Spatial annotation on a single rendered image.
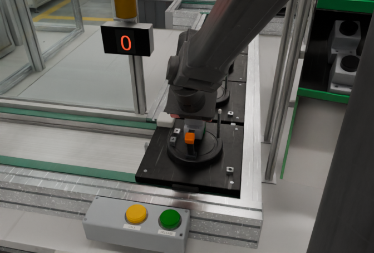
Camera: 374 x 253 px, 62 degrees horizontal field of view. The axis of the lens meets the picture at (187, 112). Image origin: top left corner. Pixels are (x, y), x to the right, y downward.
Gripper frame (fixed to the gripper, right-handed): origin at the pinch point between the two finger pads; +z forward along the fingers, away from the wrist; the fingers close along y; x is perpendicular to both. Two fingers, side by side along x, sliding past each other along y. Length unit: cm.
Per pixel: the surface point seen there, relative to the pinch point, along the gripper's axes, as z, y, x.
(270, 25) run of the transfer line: 87, -24, -79
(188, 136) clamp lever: -4.7, 0.0, 6.9
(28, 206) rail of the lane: 3.6, 37.5, 26.8
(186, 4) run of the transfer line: 102, 28, -100
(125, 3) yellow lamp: -10.8, 18.1, -21.0
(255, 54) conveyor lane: 50, -15, -42
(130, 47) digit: -3.0, 17.8, -14.1
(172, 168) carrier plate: 3.0, 3.8, 13.3
